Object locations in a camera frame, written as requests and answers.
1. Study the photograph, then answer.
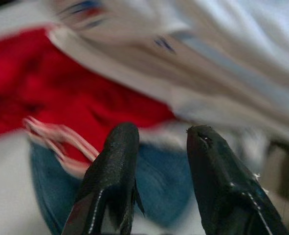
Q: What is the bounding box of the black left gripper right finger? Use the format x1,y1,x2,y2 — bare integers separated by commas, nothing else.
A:
186,124,289,235

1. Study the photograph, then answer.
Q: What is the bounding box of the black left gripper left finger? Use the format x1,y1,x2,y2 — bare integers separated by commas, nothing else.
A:
61,122,145,235

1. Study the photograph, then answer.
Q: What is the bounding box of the blue denim garment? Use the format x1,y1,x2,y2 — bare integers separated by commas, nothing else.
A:
30,141,196,235

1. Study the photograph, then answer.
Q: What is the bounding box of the red garment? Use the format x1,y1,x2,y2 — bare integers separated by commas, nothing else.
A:
0,25,178,172

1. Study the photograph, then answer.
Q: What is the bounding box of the white garment blue print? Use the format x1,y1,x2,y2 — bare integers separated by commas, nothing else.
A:
44,0,289,147

